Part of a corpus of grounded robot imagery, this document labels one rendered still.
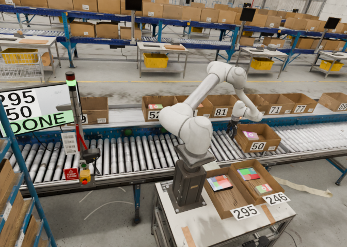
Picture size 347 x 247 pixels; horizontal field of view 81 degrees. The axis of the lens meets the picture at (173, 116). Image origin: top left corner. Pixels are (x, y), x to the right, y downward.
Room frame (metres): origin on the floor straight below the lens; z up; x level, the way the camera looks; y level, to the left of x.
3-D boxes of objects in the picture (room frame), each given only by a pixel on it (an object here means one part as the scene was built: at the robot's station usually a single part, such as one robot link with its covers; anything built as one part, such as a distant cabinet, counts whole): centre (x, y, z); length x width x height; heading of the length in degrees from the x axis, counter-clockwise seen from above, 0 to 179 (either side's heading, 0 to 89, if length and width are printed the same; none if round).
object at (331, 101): (2.93, -2.45, 0.96); 0.39 x 0.29 x 0.17; 109
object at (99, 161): (1.39, 0.65, 0.72); 0.52 x 0.05 x 0.05; 19
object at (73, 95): (1.11, 0.64, 1.11); 0.12 x 0.05 x 0.88; 109
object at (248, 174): (1.38, -0.75, 0.76); 0.19 x 0.14 x 0.02; 109
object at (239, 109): (1.85, -0.66, 1.19); 0.13 x 0.11 x 0.16; 60
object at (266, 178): (1.28, -0.79, 0.80); 0.38 x 0.28 x 0.10; 22
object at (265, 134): (1.89, -0.95, 0.83); 0.39 x 0.29 x 0.17; 105
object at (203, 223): (1.09, -0.49, 0.74); 1.00 x 0.58 x 0.03; 114
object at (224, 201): (1.13, -0.51, 0.80); 0.38 x 0.28 x 0.10; 23
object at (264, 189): (1.21, -0.85, 0.77); 0.13 x 0.07 x 0.04; 114
